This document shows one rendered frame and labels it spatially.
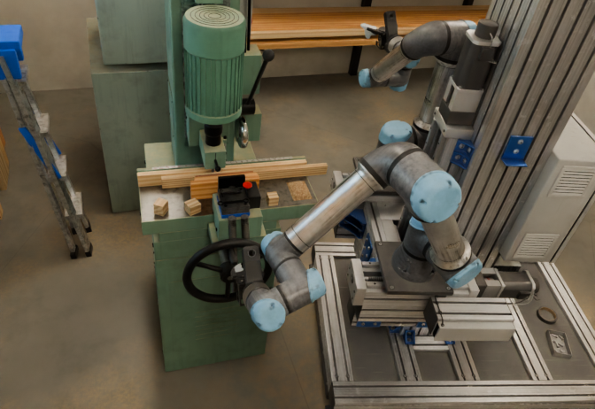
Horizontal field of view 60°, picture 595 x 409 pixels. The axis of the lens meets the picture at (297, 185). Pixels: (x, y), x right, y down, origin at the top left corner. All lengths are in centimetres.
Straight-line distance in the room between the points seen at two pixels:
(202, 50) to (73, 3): 259
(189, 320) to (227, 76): 102
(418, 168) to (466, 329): 75
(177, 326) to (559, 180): 147
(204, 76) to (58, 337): 150
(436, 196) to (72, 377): 177
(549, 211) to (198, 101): 120
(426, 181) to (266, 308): 47
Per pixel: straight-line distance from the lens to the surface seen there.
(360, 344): 229
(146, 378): 240
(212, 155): 170
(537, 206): 188
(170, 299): 200
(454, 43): 186
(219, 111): 157
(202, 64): 150
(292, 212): 178
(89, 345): 253
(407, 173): 121
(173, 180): 179
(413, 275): 172
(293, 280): 126
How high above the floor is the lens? 207
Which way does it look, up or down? 39 degrees down
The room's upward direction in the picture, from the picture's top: 9 degrees clockwise
